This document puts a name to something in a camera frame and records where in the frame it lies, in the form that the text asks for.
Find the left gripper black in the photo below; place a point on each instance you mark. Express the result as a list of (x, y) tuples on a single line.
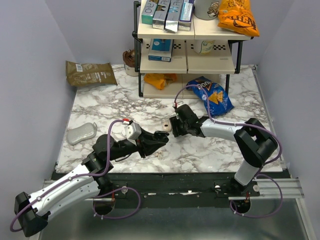
[(146, 144)]

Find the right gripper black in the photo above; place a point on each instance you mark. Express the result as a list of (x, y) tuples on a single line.
[(175, 121)]

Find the black earbud charging case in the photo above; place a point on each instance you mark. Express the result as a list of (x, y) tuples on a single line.
[(161, 136)]

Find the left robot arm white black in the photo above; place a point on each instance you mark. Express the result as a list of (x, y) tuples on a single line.
[(33, 211)]

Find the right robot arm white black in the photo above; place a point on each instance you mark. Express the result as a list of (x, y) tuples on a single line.
[(255, 142)]

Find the beige earbud charging case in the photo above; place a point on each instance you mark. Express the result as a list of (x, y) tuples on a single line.
[(167, 127)]

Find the blue Doritos chip bag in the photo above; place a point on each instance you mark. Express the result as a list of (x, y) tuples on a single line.
[(219, 101)]

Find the small orange snack bag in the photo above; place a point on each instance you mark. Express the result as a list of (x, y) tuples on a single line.
[(160, 80)]

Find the blue box middle shelf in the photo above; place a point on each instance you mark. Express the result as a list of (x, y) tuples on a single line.
[(160, 50)]

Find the white green cup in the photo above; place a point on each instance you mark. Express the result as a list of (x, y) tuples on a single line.
[(203, 47)]

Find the white cup brown contents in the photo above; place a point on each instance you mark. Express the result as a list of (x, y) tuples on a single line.
[(128, 57)]

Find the brown coffee bag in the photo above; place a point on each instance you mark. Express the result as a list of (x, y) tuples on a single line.
[(87, 74)]

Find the blue white toothpaste box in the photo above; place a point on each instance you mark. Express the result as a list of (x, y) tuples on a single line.
[(185, 19)]

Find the teal toothpaste box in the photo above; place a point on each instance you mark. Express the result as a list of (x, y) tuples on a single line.
[(148, 11)]

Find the silver toothpaste box left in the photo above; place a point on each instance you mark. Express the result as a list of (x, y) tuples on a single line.
[(160, 14)]

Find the white mug with cartoon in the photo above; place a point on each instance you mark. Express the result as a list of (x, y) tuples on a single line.
[(206, 9)]

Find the orange chip bag top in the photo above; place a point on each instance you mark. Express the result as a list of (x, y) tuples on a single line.
[(237, 16)]

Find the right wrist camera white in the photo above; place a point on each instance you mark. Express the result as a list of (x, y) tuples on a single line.
[(176, 104)]

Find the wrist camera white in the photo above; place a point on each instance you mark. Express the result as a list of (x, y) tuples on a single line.
[(132, 131), (176, 104)]

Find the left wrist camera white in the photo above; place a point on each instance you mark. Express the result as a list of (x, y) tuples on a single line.
[(132, 131)]

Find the beige shelf rack black frame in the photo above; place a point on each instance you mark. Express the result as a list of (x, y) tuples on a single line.
[(225, 58)]

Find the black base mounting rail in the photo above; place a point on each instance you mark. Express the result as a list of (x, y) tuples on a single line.
[(164, 190)]

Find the aluminium frame rail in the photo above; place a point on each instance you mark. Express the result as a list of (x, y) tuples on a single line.
[(266, 189)]

